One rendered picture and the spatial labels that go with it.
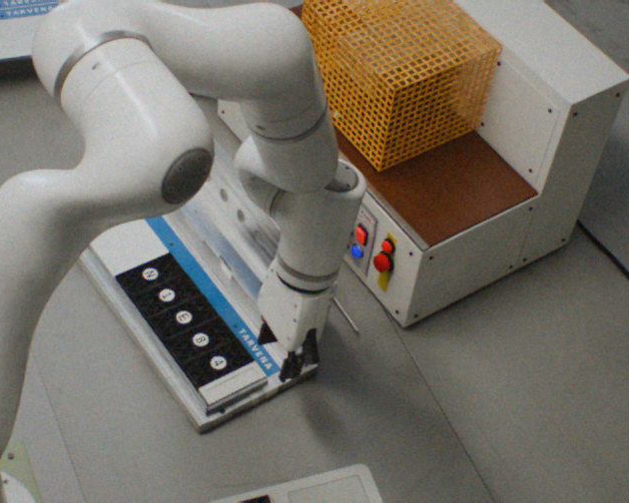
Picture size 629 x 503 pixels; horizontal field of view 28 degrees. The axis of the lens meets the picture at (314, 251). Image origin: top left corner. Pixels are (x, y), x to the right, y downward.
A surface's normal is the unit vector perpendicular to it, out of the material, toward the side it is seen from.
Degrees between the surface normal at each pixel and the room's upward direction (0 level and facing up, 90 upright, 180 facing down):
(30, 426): 0
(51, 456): 0
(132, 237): 0
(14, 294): 76
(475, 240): 90
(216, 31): 41
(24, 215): 62
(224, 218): 83
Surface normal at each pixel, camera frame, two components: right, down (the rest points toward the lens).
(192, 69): -0.32, 0.74
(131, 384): 0.10, -0.65
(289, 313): -0.81, 0.21
